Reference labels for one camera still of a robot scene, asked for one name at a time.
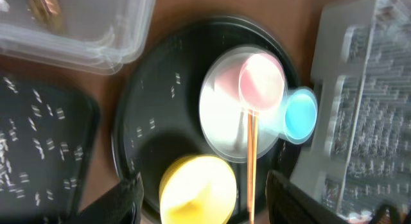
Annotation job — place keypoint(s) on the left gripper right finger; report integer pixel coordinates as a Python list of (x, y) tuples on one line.
[(287, 204)]

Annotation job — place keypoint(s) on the grey round plate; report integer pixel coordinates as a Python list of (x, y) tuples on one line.
[(224, 122)]

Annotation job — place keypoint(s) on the black rectangular tray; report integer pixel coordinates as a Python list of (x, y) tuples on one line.
[(47, 138)]

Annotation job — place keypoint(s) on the clear plastic storage bin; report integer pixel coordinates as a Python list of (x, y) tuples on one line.
[(100, 36)]

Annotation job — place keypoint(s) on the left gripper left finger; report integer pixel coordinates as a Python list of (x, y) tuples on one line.
[(121, 204)]

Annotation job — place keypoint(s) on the gold brown snack wrapper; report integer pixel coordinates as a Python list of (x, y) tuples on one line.
[(49, 14)]

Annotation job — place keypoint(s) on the pink cup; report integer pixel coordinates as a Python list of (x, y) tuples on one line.
[(255, 81)]

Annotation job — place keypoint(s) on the grey dishwasher rack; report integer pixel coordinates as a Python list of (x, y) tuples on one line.
[(359, 155)]

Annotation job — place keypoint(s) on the wooden chopstick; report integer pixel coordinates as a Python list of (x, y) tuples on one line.
[(249, 165), (254, 162)]

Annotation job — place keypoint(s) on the wooden chopstick left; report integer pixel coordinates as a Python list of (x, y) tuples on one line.
[(249, 165)]

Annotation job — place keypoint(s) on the yellow bowl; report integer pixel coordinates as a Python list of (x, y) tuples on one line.
[(197, 189)]

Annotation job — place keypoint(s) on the blue cup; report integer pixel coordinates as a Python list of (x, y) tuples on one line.
[(295, 118)]

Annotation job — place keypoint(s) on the round black serving tray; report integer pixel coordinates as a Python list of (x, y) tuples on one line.
[(157, 120)]

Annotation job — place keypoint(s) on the white tissue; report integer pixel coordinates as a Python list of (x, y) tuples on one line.
[(4, 6)]

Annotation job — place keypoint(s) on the wooden chopstick right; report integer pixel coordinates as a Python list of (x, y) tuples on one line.
[(254, 162)]

